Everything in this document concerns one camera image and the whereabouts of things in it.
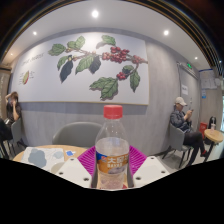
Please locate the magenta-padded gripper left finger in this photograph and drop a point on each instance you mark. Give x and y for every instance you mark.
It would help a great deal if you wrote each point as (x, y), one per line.
(74, 171)

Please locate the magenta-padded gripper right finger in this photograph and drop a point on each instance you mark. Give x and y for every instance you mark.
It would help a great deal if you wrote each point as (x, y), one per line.
(150, 170)

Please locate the clear red-capped water bottle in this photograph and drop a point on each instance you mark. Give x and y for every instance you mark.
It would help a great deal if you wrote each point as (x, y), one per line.
(112, 140)

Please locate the small blue card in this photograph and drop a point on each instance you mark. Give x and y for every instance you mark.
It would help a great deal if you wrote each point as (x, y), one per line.
(70, 153)

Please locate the white paper mat grey print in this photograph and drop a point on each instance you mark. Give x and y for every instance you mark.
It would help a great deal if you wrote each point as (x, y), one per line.
(43, 158)

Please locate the grey upholstered chair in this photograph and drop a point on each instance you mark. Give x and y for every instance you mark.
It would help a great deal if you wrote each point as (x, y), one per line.
(76, 133)

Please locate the grey chair with black legs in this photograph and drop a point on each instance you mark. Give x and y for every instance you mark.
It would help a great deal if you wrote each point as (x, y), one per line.
(175, 136)
(16, 131)

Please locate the person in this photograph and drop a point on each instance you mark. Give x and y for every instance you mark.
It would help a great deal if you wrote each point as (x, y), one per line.
(13, 111)
(178, 120)

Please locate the red box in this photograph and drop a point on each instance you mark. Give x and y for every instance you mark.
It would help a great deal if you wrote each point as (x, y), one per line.
(203, 128)

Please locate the small round wooden table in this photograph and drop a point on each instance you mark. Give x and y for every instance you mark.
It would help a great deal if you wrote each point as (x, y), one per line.
(215, 135)

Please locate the white notice board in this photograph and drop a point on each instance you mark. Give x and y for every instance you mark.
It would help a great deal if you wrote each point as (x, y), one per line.
(208, 79)

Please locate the green exit sign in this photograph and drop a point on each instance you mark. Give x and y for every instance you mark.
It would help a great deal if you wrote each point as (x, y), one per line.
(189, 65)

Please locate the round ceiling lights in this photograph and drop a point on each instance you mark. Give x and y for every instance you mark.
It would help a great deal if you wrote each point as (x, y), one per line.
(95, 13)

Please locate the white paper wall notice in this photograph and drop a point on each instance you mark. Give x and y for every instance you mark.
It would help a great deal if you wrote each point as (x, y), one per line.
(184, 89)

